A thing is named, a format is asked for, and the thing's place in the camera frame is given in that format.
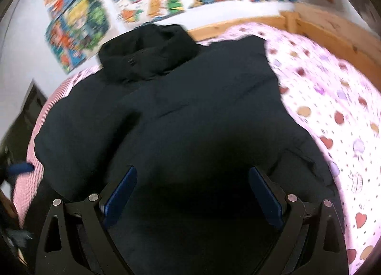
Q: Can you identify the black padded jacket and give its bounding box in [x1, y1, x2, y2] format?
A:
[25, 25, 340, 274]

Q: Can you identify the dark wooden door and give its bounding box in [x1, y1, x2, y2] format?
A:
[1, 80, 47, 181]

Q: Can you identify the pink heart-print duvet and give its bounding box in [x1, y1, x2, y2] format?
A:
[14, 23, 380, 274]

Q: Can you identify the swimming girl drawing lower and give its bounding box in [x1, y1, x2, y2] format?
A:
[45, 20, 85, 74]

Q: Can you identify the blond boy drawing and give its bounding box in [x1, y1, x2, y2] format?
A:
[60, 0, 118, 58]

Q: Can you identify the wooden bed frame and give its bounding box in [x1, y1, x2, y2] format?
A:
[188, 3, 380, 89]

